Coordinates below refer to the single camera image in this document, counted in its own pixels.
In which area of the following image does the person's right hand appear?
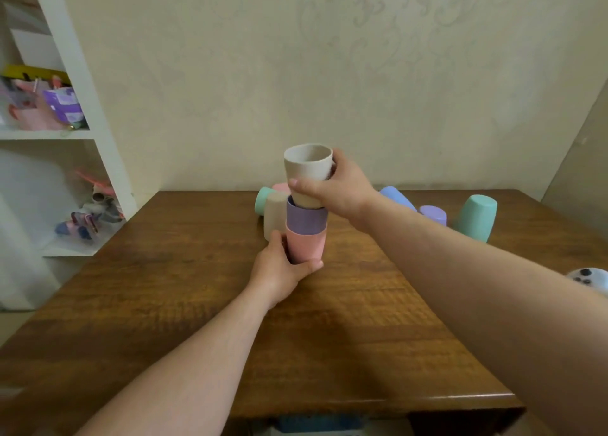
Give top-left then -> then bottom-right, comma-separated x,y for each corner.
287,148 -> 382,233

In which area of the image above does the person's left hand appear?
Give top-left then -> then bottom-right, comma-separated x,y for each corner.
246,230 -> 324,311

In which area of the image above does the beige plastic cup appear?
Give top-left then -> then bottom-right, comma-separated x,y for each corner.
263,192 -> 288,242
283,143 -> 334,209

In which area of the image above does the purple plastic cup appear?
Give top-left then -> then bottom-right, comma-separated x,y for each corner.
417,205 -> 448,226
286,195 -> 329,236

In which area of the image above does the blue plastic cup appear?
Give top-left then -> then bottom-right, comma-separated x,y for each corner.
379,185 -> 418,212

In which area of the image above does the green plastic cup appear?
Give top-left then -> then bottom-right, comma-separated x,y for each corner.
453,194 -> 498,244
254,186 -> 276,217

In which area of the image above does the person's left forearm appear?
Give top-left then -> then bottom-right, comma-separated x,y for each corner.
75,283 -> 272,436

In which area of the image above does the person's right forearm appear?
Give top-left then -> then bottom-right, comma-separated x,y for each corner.
356,193 -> 608,436

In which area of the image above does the blue plastic bin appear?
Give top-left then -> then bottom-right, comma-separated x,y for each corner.
277,414 -> 369,434

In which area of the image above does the white game controller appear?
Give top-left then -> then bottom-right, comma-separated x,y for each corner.
565,268 -> 608,299

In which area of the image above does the purple printed container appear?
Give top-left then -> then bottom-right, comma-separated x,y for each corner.
43,87 -> 86,126

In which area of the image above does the pink storage container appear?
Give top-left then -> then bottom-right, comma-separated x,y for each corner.
9,79 -> 63,131

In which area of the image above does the white shelf unit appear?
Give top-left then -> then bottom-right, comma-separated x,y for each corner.
0,0 -> 139,259

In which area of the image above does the yellow flat item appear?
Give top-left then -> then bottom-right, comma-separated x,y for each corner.
2,65 -> 72,86

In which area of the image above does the white cardboard box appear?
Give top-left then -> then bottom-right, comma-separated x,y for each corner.
4,2 -> 65,71

